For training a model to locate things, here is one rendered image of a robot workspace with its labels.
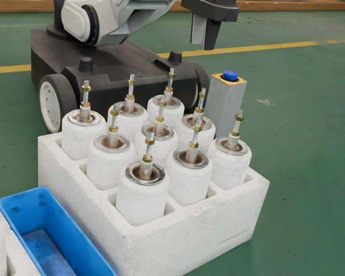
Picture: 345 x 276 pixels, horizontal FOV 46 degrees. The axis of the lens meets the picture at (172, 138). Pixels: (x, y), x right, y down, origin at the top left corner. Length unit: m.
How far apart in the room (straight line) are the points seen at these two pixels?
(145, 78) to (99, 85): 0.17
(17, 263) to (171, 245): 0.29
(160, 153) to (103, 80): 0.47
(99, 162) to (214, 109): 0.43
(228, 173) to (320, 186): 0.54
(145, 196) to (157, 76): 0.71
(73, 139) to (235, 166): 0.36
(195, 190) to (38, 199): 0.35
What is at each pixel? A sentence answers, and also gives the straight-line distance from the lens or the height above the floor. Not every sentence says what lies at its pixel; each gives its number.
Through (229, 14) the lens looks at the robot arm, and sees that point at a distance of 0.70.
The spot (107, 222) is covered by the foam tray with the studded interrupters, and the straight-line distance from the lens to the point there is 0.77.
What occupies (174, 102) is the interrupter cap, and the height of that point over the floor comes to 0.25.
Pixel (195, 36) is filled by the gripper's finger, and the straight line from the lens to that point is 0.77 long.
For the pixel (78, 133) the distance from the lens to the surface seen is 0.89.
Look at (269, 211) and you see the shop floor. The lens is 1.18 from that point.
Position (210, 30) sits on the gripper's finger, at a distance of 0.74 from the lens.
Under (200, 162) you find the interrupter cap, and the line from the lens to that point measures 0.82.
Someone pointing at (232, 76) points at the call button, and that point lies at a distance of 1.09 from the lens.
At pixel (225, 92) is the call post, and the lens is 1.08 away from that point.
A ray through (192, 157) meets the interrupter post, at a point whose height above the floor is 0.26.
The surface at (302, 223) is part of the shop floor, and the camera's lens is 1.18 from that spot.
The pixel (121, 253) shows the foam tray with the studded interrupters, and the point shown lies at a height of 0.14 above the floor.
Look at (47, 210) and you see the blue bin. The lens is 0.94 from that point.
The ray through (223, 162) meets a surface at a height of 0.23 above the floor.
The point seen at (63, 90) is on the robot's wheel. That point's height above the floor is 0.18.
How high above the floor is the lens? 0.69
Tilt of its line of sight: 29 degrees down
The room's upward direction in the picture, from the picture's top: 10 degrees clockwise
